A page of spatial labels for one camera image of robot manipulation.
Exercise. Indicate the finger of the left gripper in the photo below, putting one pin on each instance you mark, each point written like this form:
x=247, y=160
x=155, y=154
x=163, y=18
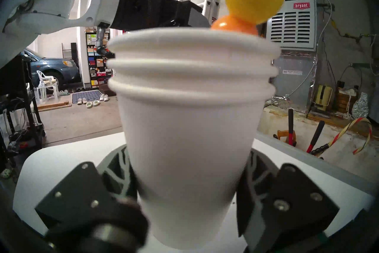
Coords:
x=194, y=16

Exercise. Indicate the yellow jug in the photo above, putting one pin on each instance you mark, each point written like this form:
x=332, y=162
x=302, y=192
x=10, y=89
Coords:
x=323, y=98

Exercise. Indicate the grey Bryant furnace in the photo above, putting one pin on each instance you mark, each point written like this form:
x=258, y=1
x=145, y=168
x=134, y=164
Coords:
x=296, y=27

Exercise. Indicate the black shelf with shoe boxes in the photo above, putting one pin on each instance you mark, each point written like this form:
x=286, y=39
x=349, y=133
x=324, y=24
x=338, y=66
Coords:
x=97, y=71

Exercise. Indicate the flexible metal conduit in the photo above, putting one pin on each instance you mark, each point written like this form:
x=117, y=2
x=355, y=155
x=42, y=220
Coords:
x=325, y=27

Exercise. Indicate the wooden plank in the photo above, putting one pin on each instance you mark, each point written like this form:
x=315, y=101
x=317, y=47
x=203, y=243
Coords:
x=53, y=106

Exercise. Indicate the white plastic chair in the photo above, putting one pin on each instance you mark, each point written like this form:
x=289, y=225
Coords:
x=47, y=80

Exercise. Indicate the blue patterned rug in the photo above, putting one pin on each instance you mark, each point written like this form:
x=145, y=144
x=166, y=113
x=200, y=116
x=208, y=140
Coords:
x=87, y=96

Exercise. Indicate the gas pipe with yellow valve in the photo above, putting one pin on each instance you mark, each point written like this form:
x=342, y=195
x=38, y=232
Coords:
x=346, y=35

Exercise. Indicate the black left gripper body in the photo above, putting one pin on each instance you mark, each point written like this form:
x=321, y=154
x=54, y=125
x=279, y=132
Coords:
x=142, y=9

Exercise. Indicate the pale green slipper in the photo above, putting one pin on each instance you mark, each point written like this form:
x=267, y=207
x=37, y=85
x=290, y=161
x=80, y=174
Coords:
x=89, y=104
x=96, y=103

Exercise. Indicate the crumpled aluminium foil bundle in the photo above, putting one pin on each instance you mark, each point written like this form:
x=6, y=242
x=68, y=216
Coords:
x=359, y=107

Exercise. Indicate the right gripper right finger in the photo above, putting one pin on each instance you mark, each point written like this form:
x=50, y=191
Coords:
x=284, y=205

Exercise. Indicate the black equipment stand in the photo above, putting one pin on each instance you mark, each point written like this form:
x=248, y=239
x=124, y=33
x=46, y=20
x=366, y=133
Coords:
x=17, y=92

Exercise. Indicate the striped candy cane decoration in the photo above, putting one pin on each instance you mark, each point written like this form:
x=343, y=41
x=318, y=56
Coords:
x=340, y=132

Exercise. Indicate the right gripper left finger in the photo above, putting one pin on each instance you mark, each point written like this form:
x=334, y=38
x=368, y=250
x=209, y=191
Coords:
x=88, y=196

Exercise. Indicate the blue grey car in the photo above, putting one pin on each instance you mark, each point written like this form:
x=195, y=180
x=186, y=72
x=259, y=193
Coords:
x=53, y=67

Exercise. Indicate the white cup with green logo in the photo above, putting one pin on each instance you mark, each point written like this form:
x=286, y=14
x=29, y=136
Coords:
x=192, y=151

